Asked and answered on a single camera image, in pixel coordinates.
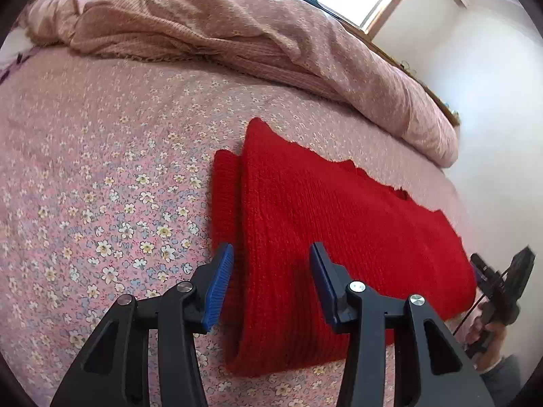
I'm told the red knit cardigan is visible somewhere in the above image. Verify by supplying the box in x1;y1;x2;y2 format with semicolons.
211;119;476;377

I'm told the person right hand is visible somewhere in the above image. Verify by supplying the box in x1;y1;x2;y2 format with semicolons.
466;316;507;373

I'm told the pink floral bed sheet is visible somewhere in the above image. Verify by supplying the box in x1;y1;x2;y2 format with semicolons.
1;47;473;406

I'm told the white purple pillow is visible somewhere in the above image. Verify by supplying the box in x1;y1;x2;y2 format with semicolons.
0;27;39;84

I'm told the pink floral duvet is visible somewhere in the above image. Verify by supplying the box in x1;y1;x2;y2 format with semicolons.
19;0;458;168

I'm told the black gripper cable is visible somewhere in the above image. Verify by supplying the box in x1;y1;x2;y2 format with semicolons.
451;257;525;338

